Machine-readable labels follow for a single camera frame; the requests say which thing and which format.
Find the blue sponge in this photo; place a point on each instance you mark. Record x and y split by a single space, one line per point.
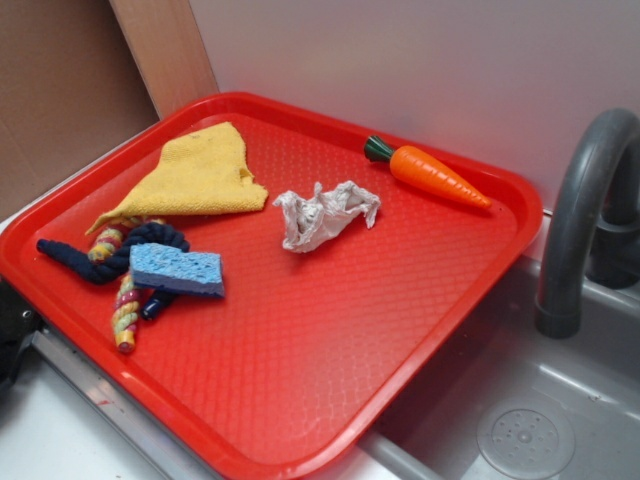
169 269

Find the yellow cloth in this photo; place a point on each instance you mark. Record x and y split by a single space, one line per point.
201 173

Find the grey plastic sink basin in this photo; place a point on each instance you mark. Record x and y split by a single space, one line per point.
499 400

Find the crumpled white paper towel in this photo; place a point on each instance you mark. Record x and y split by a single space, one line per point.
312 222

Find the grey plastic faucet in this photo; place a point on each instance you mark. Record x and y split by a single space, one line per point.
594 229

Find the wooden board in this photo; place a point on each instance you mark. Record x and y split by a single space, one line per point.
167 47

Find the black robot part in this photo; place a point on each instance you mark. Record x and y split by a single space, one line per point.
19 321

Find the red plastic tray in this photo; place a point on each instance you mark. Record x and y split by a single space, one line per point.
282 375

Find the orange plastic toy carrot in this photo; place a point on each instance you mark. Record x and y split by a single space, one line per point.
423 171

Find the brown cardboard panel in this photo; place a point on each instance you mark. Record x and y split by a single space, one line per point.
70 92

